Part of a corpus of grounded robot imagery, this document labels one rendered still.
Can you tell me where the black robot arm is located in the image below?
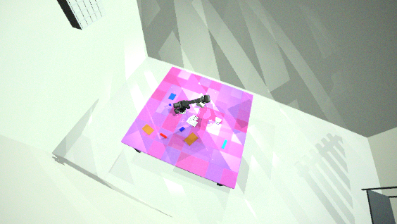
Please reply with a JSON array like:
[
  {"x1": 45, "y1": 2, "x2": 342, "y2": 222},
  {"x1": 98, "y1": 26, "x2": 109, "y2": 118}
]
[{"x1": 173, "y1": 94, "x2": 210, "y2": 108}]

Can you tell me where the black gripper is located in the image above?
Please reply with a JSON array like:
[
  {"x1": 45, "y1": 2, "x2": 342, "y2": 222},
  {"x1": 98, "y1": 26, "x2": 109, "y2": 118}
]
[{"x1": 174, "y1": 105, "x2": 190, "y2": 114}]

